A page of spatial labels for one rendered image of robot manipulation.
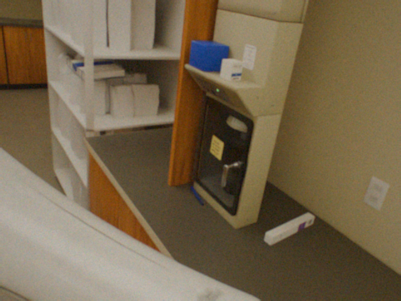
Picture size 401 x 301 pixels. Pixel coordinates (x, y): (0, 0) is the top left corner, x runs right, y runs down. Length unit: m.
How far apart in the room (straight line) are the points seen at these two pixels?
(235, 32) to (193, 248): 0.77
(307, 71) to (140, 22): 1.21
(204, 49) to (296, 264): 0.81
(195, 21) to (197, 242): 0.82
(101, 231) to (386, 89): 1.20
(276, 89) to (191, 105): 0.42
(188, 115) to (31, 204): 1.17
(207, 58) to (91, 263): 0.99
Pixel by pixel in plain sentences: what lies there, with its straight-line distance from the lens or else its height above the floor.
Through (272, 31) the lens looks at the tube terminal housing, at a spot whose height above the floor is 1.68.
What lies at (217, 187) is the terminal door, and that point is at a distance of 1.40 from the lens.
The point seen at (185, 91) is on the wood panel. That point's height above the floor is 1.39.
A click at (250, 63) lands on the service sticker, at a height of 1.57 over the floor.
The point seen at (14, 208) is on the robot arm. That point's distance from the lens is 0.34.
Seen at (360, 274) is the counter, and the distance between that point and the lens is 1.40.
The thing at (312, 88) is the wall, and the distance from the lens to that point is 1.57.
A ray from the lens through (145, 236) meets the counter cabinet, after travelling 1.49.
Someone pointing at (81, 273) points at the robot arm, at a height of 1.55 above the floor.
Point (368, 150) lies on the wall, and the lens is 1.44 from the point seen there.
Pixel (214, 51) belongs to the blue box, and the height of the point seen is 1.58.
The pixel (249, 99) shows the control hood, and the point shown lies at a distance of 1.11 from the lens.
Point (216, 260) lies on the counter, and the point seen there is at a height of 0.94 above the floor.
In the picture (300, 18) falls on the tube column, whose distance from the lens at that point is 1.20.
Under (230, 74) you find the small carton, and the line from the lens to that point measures 1.15.
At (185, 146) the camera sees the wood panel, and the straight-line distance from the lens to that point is 1.52.
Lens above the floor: 1.77
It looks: 25 degrees down
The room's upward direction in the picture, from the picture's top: 8 degrees clockwise
